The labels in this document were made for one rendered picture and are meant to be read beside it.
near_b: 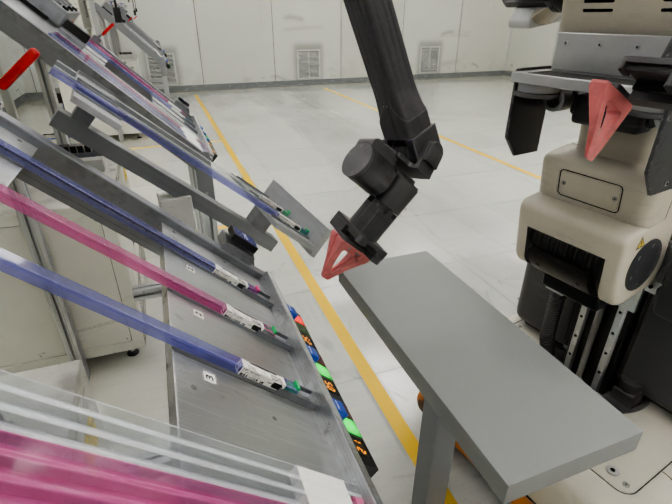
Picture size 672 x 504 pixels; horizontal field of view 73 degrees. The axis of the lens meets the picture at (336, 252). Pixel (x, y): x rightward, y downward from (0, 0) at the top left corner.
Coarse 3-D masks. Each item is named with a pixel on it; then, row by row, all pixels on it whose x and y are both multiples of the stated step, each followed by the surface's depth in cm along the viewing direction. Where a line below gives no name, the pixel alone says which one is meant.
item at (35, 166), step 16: (0, 144) 50; (16, 160) 51; (32, 160) 52; (48, 176) 53; (64, 176) 54; (80, 192) 55; (112, 208) 57; (128, 224) 58; (144, 224) 60; (160, 240) 61; (192, 256) 63
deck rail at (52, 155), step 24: (0, 120) 56; (48, 144) 59; (24, 168) 59; (72, 168) 61; (48, 192) 61; (96, 192) 63; (120, 192) 64; (96, 216) 65; (144, 216) 67; (168, 216) 69; (144, 240) 69; (240, 264) 76
